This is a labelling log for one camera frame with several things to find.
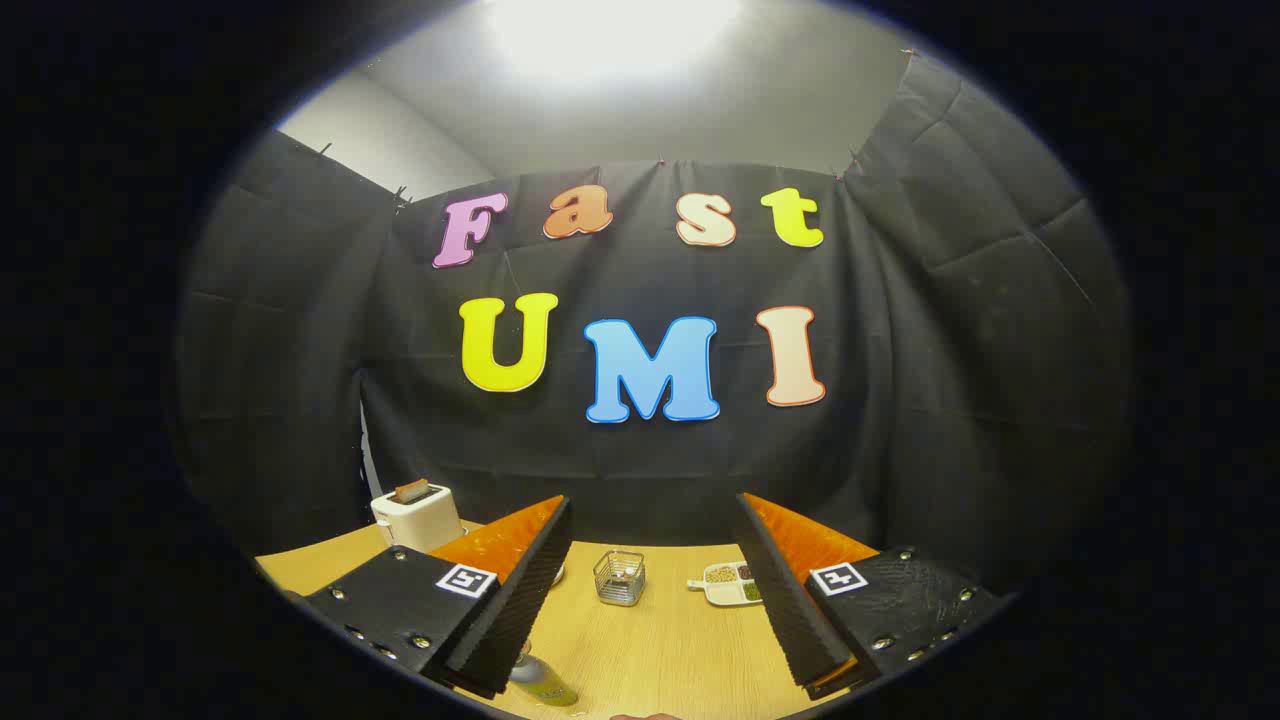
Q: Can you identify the metal wire basket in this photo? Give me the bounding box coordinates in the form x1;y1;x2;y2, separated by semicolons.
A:
593;550;647;607

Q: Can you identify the white toaster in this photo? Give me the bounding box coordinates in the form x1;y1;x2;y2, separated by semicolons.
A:
370;478;466;554

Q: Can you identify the wooden table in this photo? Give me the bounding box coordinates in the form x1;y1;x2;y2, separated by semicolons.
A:
255;520;881;720

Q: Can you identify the white divided dish with grains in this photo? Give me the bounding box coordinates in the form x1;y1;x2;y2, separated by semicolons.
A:
687;562;763;607

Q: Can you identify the silver green juice bottle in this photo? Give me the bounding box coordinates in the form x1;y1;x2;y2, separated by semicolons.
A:
508;643;581;708

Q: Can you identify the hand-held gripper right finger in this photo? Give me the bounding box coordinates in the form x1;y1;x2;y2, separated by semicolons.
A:
737;492;1006;701

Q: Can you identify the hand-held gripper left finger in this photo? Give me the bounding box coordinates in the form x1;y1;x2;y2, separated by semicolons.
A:
305;494;575;700

